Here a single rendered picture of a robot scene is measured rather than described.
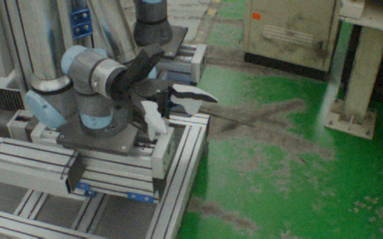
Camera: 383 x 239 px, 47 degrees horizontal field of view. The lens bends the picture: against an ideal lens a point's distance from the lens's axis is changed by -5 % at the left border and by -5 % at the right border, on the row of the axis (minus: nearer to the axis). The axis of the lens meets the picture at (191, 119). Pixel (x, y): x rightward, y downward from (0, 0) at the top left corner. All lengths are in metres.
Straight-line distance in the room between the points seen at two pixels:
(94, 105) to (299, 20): 1.81
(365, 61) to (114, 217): 1.39
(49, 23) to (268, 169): 1.45
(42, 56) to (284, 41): 1.89
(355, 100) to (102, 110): 1.66
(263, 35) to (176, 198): 1.32
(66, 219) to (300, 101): 1.49
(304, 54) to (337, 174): 0.82
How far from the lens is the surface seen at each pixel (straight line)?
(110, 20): 1.06
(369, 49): 2.29
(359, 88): 2.41
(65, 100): 1.14
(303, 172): 2.24
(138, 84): 0.89
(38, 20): 1.04
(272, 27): 2.72
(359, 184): 2.26
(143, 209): 1.77
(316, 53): 2.73
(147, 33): 1.67
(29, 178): 1.40
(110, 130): 1.30
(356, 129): 2.53
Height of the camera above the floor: 1.60
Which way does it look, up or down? 41 degrees down
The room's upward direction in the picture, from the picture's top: straight up
